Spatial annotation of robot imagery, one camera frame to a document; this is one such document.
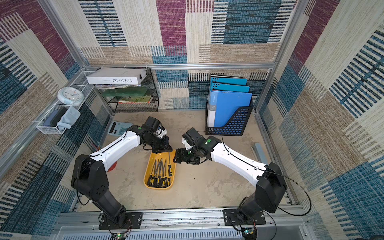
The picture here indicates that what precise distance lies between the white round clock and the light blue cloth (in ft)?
0.09

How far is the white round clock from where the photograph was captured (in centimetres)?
73

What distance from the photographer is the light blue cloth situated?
0.66 meters
